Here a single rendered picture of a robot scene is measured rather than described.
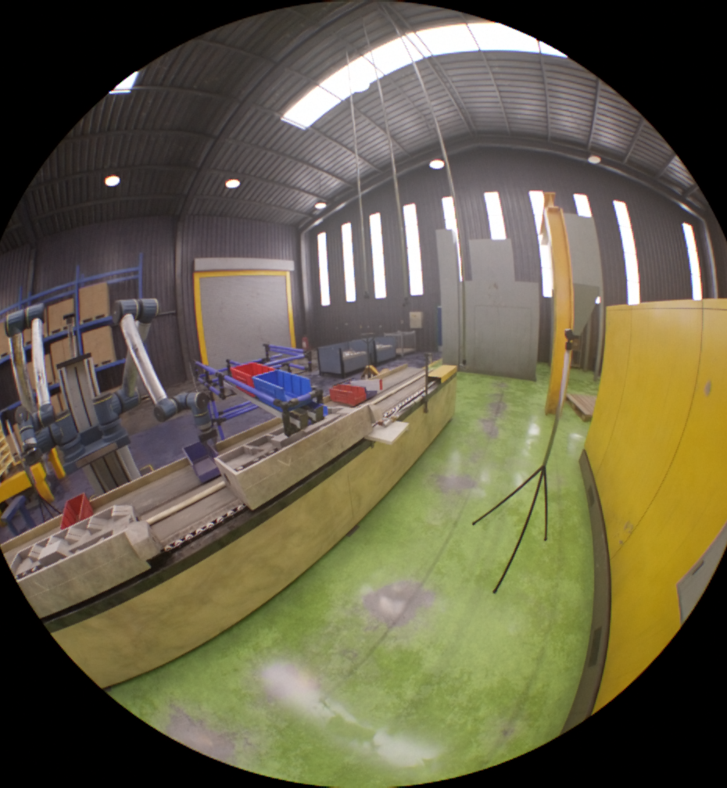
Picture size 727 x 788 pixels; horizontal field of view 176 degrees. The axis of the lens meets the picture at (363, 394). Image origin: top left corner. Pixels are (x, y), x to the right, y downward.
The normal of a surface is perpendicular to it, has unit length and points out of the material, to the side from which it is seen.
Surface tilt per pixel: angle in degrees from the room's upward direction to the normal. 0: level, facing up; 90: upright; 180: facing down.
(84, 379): 90
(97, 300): 90
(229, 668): 0
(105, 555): 80
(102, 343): 90
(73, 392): 90
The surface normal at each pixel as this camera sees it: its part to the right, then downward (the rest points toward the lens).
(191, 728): -0.06, -0.95
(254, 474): 0.78, -0.03
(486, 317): -0.59, 0.29
